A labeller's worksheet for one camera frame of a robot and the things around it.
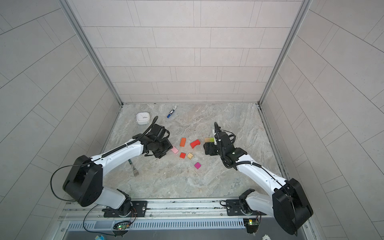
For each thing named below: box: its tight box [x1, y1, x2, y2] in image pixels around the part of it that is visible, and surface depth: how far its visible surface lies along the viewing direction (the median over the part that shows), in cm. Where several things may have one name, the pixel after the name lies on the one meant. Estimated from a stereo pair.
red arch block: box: [190, 139, 201, 149], surface depth 96 cm
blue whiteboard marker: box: [166, 105, 178, 119], surface depth 112 cm
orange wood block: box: [180, 137, 186, 147], surface depth 98 cm
